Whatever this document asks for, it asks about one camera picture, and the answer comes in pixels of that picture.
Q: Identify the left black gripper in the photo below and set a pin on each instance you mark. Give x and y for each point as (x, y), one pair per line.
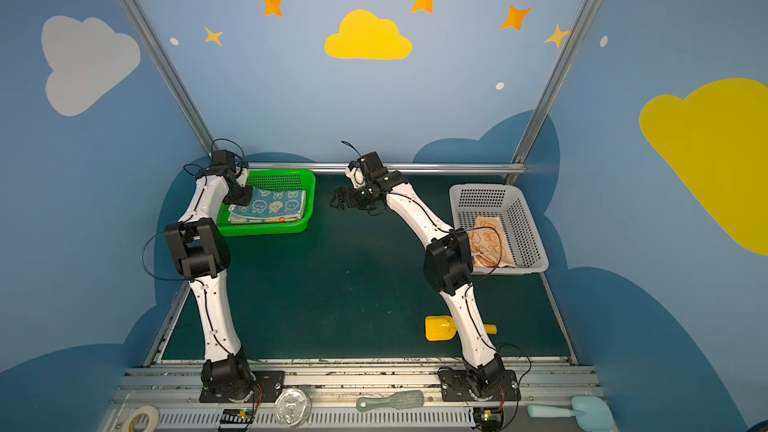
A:
(238, 193)

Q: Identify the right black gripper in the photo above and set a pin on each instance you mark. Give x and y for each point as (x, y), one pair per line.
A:
(351, 197)

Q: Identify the teal owl pattern towel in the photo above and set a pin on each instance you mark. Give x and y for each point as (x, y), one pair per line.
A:
(267, 204)

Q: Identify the green plastic basket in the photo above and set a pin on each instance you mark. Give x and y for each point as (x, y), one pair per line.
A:
(273, 180)

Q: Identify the grey plastic basket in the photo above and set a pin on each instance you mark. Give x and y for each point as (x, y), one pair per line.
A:
(507, 204)

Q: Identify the orange pattern towel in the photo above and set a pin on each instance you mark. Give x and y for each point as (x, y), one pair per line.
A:
(489, 245)

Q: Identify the striped rabbit text towel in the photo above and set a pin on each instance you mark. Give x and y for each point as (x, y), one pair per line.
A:
(240, 220)

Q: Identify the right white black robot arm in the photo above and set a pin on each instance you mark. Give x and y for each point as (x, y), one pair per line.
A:
(448, 264)

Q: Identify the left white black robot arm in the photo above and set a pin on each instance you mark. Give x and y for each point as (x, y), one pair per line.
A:
(201, 257)

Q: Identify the yellow toy shovel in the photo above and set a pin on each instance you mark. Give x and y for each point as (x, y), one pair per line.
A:
(440, 328)

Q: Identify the grey green brush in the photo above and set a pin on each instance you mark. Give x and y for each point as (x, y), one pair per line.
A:
(402, 400)

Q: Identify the clear round lid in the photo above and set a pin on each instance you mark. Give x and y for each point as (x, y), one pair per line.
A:
(292, 407)

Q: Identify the left small circuit board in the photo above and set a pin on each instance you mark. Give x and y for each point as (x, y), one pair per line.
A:
(235, 420)

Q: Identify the small circuit board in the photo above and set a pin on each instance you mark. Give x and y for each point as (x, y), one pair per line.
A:
(487, 420)
(235, 420)

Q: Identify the white tape roll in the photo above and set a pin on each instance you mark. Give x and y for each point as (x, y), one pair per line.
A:
(145, 418)

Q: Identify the right small circuit board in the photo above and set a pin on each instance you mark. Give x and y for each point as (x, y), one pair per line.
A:
(487, 420)

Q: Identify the mint green spatula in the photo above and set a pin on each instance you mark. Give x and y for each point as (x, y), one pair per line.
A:
(591, 413)

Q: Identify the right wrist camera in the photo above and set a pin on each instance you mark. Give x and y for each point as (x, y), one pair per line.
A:
(356, 176)

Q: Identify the aluminium rear frame bar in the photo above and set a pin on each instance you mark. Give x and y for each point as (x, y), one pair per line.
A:
(407, 168)

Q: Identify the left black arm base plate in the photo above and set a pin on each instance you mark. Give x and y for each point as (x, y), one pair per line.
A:
(257, 387)

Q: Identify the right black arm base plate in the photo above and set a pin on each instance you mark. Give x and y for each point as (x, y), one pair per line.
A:
(455, 387)

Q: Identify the aluminium front rail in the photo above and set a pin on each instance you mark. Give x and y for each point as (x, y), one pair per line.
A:
(335, 385)

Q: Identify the aluminium left frame post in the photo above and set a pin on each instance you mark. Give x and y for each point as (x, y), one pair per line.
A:
(151, 39)

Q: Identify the aluminium frame post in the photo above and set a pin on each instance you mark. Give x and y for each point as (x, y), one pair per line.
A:
(151, 39)
(580, 26)

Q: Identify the aluminium right frame post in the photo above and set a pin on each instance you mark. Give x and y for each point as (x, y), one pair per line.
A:
(580, 26)

